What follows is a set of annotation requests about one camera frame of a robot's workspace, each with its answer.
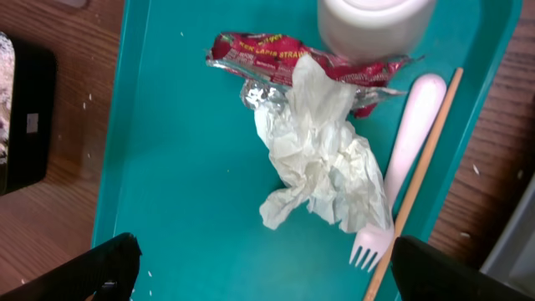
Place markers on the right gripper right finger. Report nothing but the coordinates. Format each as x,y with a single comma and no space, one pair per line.
423,273

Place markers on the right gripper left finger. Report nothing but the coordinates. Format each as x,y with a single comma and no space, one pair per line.
106,272

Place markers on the wooden chopstick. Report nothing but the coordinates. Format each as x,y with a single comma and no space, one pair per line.
425,155

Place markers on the white plastic fork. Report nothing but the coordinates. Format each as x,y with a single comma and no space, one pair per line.
424,101

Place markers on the white tissue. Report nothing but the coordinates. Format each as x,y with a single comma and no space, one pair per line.
318,155

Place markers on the white paper cup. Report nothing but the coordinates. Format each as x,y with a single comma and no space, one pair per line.
367,30

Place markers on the white rice pile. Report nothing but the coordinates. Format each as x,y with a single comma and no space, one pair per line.
7,70

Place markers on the foil wrapper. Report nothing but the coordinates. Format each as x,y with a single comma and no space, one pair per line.
268,60

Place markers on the grey plastic dishwasher rack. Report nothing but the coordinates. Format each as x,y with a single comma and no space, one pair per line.
511,261

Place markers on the black waste tray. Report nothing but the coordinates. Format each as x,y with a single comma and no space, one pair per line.
31,117

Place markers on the teal plastic tray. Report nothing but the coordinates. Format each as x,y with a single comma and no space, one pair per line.
185,171

